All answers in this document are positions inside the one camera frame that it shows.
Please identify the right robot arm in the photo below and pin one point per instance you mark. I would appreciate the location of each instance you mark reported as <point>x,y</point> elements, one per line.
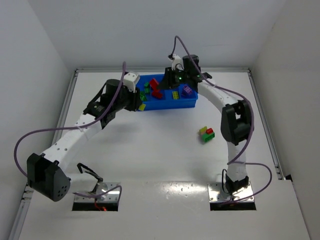
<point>236,114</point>

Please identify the small lime lego brick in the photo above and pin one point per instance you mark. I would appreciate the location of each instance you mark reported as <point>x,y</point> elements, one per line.
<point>142,107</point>

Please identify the purple butterfly lego brick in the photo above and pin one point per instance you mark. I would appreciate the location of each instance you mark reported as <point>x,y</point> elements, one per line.
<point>186,92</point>

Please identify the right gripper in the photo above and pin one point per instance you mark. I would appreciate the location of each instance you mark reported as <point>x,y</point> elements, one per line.
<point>169,78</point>

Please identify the red curved lego brick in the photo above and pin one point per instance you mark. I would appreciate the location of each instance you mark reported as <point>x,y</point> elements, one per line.
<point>157,94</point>

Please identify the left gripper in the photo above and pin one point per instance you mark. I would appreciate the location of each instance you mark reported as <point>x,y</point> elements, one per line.
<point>136,99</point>

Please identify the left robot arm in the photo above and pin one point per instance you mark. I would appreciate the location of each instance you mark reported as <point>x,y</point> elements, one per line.
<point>46,173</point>

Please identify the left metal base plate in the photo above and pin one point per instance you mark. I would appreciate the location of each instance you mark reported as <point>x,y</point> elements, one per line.
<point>105,193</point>

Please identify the blue plastic sorting bin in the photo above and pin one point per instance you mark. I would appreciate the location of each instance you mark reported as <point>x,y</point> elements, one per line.
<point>167,102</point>

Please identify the lime two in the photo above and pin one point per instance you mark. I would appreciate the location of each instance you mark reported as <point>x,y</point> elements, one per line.
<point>175,95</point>

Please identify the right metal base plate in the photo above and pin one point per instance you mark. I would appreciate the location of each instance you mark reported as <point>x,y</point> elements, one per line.
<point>217,195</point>

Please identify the green two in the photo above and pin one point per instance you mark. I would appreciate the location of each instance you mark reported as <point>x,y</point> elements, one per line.
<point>143,96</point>

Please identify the green lego brick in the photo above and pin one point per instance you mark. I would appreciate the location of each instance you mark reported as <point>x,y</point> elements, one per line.
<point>147,90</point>
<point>146,85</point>

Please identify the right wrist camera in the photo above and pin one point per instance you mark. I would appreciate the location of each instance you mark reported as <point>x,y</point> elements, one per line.
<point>175,60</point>

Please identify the small stacked lego block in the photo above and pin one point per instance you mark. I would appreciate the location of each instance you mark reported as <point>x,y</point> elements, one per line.
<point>206,134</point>

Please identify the metal base plate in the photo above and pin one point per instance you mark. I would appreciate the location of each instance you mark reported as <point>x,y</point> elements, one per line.
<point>217,195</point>
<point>105,193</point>

